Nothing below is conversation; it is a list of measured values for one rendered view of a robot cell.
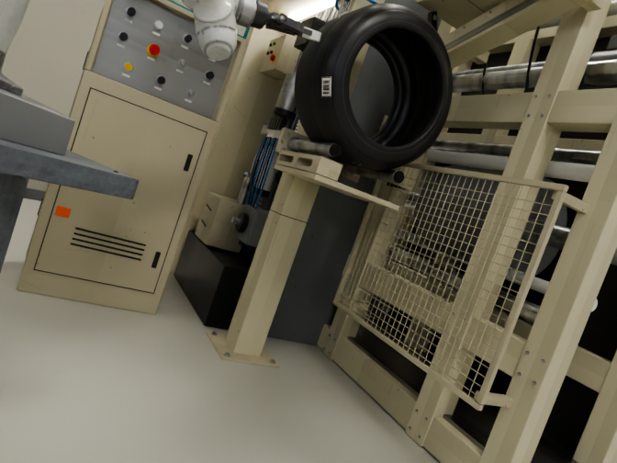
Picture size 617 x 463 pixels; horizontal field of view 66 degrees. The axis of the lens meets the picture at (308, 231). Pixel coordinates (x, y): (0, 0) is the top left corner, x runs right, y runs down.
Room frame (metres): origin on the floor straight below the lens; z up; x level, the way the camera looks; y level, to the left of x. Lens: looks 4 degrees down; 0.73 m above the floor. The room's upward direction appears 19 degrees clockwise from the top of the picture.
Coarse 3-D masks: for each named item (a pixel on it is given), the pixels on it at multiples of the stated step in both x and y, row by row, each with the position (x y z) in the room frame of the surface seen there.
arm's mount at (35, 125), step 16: (0, 96) 0.73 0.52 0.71; (16, 96) 0.76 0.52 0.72; (0, 112) 0.73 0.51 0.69; (16, 112) 0.75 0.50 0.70; (32, 112) 0.77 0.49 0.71; (48, 112) 0.79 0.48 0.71; (0, 128) 0.74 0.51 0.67; (16, 128) 0.76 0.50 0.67; (32, 128) 0.78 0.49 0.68; (48, 128) 0.80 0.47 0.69; (64, 128) 0.82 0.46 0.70; (32, 144) 0.79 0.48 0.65; (48, 144) 0.81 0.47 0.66; (64, 144) 0.83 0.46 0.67
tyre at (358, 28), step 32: (352, 32) 1.54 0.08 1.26; (384, 32) 1.86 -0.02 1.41; (416, 32) 1.63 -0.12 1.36; (320, 64) 1.55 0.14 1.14; (352, 64) 1.54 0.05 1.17; (416, 64) 1.91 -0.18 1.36; (448, 64) 1.72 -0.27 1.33; (320, 96) 1.56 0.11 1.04; (416, 96) 1.95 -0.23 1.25; (448, 96) 1.74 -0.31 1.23; (320, 128) 1.62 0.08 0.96; (352, 128) 1.58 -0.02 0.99; (384, 128) 1.96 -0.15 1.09; (416, 128) 1.91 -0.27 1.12; (352, 160) 1.66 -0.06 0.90; (384, 160) 1.66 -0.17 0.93
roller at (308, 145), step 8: (296, 144) 1.81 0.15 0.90; (304, 144) 1.75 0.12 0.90; (312, 144) 1.69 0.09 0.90; (320, 144) 1.64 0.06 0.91; (328, 144) 1.60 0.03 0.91; (336, 144) 1.57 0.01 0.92; (312, 152) 1.71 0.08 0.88; (320, 152) 1.64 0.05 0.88; (328, 152) 1.59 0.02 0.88; (336, 152) 1.58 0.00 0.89
